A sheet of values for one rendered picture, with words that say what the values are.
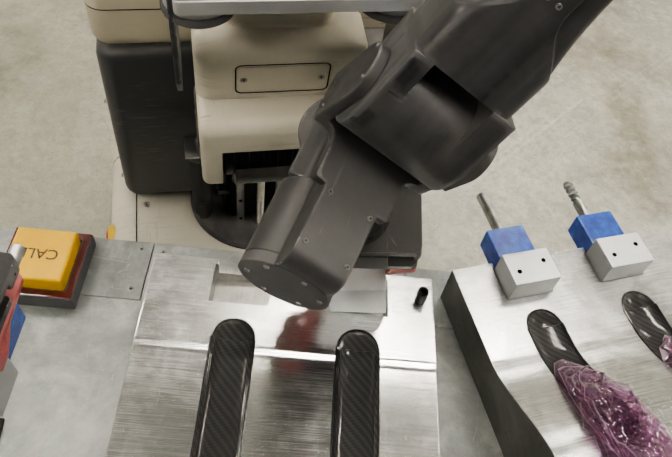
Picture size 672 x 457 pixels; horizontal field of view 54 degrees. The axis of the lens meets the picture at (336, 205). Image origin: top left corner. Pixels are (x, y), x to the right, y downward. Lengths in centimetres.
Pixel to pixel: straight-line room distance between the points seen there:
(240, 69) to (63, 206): 108
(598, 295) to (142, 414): 45
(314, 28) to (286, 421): 49
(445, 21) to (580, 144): 189
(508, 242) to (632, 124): 167
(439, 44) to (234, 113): 58
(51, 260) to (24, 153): 129
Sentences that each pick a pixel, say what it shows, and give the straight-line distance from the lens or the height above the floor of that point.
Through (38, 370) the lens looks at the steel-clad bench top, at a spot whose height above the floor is 80.
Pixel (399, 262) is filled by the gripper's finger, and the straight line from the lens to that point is 49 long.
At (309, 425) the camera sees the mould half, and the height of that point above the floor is 88.
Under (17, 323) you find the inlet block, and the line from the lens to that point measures 57.
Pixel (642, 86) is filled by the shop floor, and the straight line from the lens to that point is 252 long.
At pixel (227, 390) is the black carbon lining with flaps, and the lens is 58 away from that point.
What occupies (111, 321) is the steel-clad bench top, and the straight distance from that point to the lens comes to 71.
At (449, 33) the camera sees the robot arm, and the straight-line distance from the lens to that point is 32.
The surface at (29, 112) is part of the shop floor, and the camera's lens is 210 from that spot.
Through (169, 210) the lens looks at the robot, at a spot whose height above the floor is 28.
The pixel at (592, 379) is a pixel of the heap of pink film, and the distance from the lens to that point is 64.
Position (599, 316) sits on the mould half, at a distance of 72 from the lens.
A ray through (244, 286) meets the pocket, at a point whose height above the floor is 86.
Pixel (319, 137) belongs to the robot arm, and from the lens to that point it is 40.
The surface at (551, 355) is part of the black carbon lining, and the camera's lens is 68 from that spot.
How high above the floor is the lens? 141
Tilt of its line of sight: 52 degrees down
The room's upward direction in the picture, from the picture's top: 10 degrees clockwise
